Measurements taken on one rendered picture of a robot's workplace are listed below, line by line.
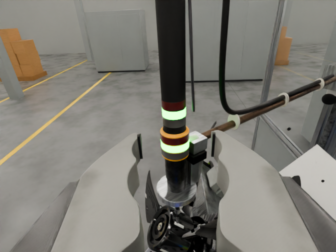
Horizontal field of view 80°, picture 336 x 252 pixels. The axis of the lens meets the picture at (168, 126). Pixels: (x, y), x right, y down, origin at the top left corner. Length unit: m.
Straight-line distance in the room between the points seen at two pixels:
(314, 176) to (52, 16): 14.08
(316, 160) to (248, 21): 5.38
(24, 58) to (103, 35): 2.67
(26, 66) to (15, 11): 7.24
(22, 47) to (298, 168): 8.16
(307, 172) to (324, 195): 0.08
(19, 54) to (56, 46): 6.14
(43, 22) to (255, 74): 11.92
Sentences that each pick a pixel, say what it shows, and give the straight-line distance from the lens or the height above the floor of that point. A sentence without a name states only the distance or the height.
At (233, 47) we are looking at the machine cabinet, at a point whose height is 0.91.
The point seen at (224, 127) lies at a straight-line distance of 0.37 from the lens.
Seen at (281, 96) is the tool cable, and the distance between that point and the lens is 0.51.
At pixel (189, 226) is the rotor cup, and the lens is 0.61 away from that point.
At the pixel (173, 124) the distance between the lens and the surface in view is 0.28.
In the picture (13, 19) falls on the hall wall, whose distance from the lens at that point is 15.55.
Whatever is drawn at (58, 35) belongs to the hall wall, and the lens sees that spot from 14.25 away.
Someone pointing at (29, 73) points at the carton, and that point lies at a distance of 8.50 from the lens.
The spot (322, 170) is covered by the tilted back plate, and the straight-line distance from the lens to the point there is 0.72.
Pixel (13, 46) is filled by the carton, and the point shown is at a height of 1.08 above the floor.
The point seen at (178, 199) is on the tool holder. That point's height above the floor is 1.47.
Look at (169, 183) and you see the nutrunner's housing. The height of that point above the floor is 1.48.
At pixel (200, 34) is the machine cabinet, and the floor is 1.26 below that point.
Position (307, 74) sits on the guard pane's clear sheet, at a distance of 1.34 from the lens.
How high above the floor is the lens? 1.73
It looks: 29 degrees down
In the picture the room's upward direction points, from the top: 3 degrees counter-clockwise
